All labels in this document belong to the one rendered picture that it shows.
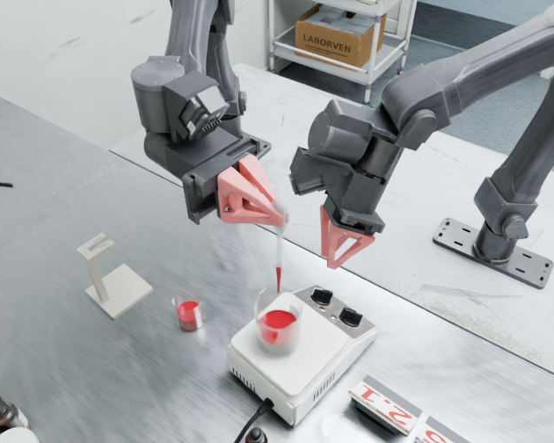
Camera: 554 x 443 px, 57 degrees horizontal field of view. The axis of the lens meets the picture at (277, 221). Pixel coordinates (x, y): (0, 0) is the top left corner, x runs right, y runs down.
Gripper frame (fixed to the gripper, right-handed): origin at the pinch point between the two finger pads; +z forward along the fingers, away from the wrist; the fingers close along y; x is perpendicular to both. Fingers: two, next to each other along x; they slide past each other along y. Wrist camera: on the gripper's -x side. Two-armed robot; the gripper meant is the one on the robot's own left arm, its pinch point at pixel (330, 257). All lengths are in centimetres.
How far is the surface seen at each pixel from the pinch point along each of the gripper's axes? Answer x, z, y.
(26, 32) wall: -75, 8, -128
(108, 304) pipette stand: -28.6, 21.9, -7.8
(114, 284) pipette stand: -28.4, 20.5, -11.7
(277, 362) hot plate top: -6.6, 10.6, 12.8
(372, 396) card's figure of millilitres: 8.0, 12.2, 14.1
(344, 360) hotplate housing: 3.3, 9.5, 11.1
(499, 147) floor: 140, -7, -167
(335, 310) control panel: 3.2, 7.1, 2.7
